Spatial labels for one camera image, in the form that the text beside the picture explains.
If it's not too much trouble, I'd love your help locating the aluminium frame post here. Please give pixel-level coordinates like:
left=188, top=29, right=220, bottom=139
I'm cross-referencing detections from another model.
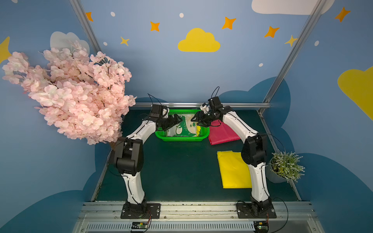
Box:
left=70, top=0, right=101, bottom=52
left=259, top=0, right=328, bottom=116

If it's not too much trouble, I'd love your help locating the pink raincoat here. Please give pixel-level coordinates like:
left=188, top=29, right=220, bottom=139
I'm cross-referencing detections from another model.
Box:
left=208, top=120, right=240, bottom=145

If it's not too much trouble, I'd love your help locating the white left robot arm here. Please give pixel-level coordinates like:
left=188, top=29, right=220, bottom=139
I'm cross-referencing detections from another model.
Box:
left=110, top=104, right=185, bottom=215

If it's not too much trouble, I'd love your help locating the aluminium frame post left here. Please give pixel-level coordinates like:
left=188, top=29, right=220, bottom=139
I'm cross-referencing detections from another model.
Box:
left=70, top=0, right=101, bottom=52

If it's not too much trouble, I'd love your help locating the aluminium frame back rail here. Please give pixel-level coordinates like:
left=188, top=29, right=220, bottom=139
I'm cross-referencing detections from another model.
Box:
left=132, top=102, right=271, bottom=109

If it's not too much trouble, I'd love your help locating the green dinosaur raincoat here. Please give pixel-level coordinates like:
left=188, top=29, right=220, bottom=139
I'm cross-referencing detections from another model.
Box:
left=166, top=114, right=198, bottom=137

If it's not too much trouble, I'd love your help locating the aluminium front rail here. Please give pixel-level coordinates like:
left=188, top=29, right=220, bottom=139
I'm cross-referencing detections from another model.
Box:
left=73, top=201, right=324, bottom=233

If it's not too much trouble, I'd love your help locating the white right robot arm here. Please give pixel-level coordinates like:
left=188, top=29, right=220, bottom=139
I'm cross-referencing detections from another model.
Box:
left=192, top=97, right=273, bottom=216

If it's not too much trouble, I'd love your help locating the yellow duck raincoat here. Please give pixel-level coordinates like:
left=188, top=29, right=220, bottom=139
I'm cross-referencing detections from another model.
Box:
left=196, top=126, right=201, bottom=136

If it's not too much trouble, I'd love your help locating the green plastic basket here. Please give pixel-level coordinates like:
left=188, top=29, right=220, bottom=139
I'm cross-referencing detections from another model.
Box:
left=155, top=109, right=210, bottom=142

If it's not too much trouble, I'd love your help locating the right circuit board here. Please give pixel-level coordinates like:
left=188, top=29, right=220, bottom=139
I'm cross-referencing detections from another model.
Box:
left=254, top=221, right=269, bottom=233

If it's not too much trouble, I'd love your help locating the circuit board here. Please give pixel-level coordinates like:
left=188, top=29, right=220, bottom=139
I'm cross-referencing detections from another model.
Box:
left=254, top=221, right=269, bottom=233
left=131, top=222, right=150, bottom=231

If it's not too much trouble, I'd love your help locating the plain yellow raincoat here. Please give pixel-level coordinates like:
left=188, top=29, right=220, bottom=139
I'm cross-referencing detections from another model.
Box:
left=217, top=151, right=252, bottom=189

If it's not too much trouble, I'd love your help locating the pink blossom artificial tree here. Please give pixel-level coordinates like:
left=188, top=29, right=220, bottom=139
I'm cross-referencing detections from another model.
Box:
left=1, top=42, right=136, bottom=145

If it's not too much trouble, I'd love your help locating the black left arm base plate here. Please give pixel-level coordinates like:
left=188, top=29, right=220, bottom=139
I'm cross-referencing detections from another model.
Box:
left=120, top=203, right=161, bottom=219

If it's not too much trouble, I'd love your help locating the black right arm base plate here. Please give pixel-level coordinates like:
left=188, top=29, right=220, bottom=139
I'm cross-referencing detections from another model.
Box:
left=236, top=200, right=277, bottom=219

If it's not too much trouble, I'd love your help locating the small potted green plant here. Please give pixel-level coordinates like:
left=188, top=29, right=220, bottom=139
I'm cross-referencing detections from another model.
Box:
left=265, top=151, right=305, bottom=183

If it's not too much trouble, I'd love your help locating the left circuit board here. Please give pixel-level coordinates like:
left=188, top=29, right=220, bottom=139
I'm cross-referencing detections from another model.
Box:
left=131, top=222, right=150, bottom=231

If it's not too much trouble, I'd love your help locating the aluminium frame post right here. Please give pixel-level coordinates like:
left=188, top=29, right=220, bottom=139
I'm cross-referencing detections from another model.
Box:
left=259, top=0, right=328, bottom=116

